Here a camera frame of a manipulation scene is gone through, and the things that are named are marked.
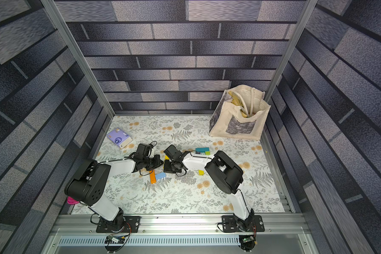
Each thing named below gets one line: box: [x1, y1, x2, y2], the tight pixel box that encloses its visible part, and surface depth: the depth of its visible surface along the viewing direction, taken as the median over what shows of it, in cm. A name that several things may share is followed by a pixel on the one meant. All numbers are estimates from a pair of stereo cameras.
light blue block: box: [155, 172, 167, 181], surface depth 91 cm
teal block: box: [195, 147, 211, 153], surface depth 103 cm
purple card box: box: [106, 127, 134, 150], surface depth 102 cm
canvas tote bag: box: [209, 84, 271, 141], surface depth 97 cm
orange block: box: [148, 169, 157, 185], surface depth 89 cm
